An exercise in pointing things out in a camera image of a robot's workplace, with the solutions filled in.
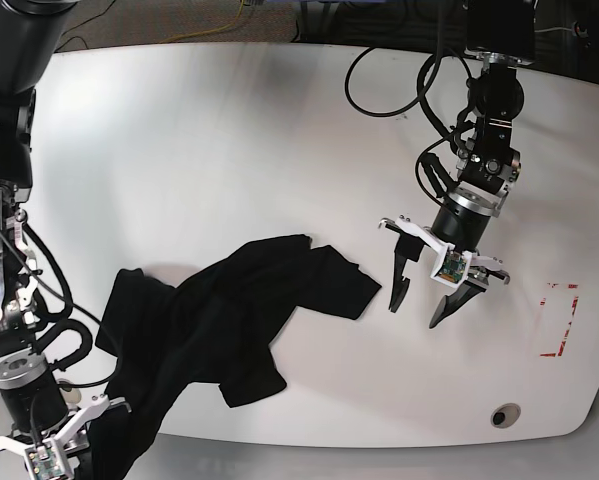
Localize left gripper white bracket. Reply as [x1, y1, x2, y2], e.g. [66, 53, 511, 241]
[379, 205, 510, 329]

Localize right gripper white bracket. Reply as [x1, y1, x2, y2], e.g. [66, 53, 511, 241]
[0, 370, 130, 479]

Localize black t-shirt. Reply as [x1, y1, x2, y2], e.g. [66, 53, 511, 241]
[88, 234, 380, 479]

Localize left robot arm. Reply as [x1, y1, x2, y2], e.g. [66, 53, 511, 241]
[380, 1, 536, 328]

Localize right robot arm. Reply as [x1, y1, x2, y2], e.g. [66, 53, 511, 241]
[0, 1, 124, 479]

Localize red tape rectangle marking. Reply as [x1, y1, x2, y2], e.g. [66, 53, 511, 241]
[535, 283, 580, 358]

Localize right table grommet hole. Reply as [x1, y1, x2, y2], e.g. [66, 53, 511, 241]
[490, 403, 521, 429]

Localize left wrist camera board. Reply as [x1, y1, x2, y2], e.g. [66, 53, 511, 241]
[430, 251, 470, 288]

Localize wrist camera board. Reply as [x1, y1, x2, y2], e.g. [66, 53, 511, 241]
[24, 441, 72, 480]
[430, 251, 470, 288]

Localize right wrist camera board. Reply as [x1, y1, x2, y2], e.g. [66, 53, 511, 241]
[24, 441, 72, 480]

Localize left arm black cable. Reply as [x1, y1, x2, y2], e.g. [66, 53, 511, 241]
[344, 44, 480, 201]

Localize yellow cable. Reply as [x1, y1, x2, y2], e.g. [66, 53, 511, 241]
[161, 0, 245, 46]

